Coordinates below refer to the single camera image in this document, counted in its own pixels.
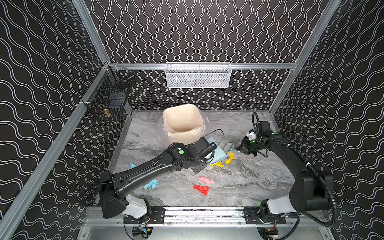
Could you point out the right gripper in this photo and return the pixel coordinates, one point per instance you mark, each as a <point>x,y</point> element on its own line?
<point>247,145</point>

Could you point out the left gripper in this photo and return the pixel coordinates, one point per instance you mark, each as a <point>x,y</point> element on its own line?
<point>202,154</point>

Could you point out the teal dustpan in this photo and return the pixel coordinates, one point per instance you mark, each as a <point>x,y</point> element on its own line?
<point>219,155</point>

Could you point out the teal hand brush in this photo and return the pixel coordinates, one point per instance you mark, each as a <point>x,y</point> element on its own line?
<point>229,148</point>

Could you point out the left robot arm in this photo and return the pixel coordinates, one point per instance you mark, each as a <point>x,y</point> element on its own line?
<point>115,189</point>

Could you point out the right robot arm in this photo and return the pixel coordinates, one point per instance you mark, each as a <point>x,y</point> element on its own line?
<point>312,189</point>

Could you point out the pink paper scrap centre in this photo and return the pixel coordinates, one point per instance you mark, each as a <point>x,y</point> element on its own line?
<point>205,180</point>

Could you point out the yellow paper scrap flat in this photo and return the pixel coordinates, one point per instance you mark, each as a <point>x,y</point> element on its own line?
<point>218,164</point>

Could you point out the yellow paper scrap curved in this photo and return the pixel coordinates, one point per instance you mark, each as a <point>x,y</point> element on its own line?
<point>231,157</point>

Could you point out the red paper scrap near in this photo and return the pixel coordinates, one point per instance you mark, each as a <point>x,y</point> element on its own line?
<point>202,189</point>

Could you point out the cream plastic waste bin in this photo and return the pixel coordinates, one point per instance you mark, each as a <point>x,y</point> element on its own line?
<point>183,123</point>

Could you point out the clear plastic bin liner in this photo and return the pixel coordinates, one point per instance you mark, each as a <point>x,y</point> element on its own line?
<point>207,129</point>

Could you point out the blue paper scrap near left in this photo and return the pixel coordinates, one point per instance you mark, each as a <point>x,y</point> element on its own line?
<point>152,184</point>

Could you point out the blue paper scrap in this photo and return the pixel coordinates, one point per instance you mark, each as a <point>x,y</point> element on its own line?
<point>132,165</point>
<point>152,184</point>

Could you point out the brass object in basket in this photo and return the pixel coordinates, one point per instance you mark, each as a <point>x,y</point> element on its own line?
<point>106,113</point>

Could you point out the aluminium front rail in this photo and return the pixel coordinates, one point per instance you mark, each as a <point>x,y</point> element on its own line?
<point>189,217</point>

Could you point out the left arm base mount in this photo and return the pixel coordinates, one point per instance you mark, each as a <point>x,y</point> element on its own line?
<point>150,216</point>

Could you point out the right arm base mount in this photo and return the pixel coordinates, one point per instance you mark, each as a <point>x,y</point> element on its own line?
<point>262,216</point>

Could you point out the white wire basket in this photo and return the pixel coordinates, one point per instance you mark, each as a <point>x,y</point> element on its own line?
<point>195,75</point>

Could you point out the black wire basket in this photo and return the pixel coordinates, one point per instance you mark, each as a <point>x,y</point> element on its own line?
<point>111,93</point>

